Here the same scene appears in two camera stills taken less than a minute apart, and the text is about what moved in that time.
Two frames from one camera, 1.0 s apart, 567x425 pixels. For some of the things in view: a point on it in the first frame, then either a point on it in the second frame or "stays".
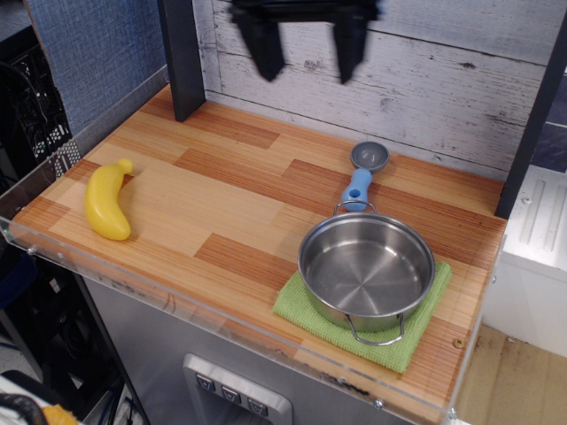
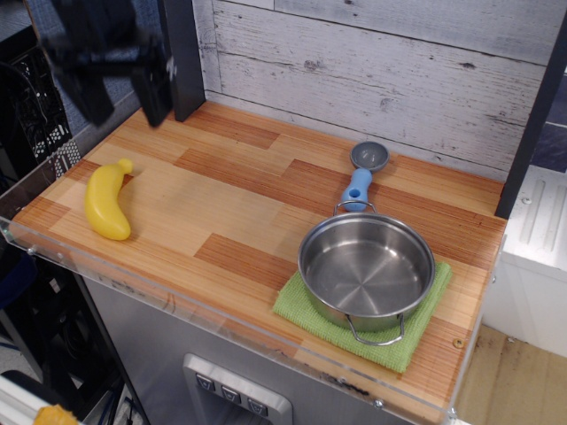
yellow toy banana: x=102 y=199 stays
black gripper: x=260 y=19 → x=89 y=39
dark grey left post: x=182 y=56 stays
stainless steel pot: x=367 y=268 stays
